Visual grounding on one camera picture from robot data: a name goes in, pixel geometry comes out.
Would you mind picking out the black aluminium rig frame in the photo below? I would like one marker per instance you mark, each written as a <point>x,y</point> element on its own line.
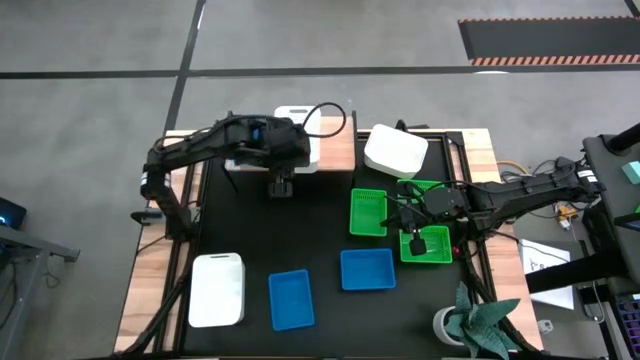
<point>176,330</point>

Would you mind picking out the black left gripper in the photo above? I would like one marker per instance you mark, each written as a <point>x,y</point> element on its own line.
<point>281,174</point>

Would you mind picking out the white paper sheet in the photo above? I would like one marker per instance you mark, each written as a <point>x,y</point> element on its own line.
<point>550,252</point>

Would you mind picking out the blue slotted plastic basket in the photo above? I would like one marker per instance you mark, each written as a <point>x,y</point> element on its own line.
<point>291,300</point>
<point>367,270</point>

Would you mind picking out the wooden shelf with black frame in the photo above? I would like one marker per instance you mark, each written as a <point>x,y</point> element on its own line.
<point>335,150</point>

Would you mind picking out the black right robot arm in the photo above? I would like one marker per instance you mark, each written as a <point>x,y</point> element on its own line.
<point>525,195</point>

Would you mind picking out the grey cart with black pole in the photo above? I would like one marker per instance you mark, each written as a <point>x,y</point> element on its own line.
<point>615,175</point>

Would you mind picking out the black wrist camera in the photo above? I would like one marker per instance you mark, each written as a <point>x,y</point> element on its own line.
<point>280,189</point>
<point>418,246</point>

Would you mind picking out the green plant in white pot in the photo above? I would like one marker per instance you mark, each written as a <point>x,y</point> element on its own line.
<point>475,325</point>

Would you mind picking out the black hazard striped floor mat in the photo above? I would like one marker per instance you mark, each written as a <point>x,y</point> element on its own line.
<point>550,40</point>

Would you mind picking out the small white device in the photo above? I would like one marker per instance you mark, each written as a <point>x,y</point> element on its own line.
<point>545,326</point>

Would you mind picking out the yellow connector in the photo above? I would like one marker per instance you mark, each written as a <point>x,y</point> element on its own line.
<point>566,212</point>

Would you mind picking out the backlit keyboard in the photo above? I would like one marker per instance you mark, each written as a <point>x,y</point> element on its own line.
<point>631,320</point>

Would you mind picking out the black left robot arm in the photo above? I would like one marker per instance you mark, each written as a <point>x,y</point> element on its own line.
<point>200,145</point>

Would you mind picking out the dark laptop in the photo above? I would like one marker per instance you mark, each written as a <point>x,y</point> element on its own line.
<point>11,212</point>

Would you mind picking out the grey metal stand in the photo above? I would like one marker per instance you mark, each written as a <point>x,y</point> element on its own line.
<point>30,245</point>

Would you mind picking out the teal box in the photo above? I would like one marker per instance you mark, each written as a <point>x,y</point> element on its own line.
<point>632,172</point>

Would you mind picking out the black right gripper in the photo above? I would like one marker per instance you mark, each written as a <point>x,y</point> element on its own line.
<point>407,215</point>

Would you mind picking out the green slotted plastic basket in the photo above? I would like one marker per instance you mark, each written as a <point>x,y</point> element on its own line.
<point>430,184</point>
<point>435,245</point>
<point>367,212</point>

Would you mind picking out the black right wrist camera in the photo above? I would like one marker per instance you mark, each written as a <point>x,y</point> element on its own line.
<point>418,246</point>

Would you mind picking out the black table mat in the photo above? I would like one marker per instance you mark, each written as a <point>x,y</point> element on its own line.
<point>300,225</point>

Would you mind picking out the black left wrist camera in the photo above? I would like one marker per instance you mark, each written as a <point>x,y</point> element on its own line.
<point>280,189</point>

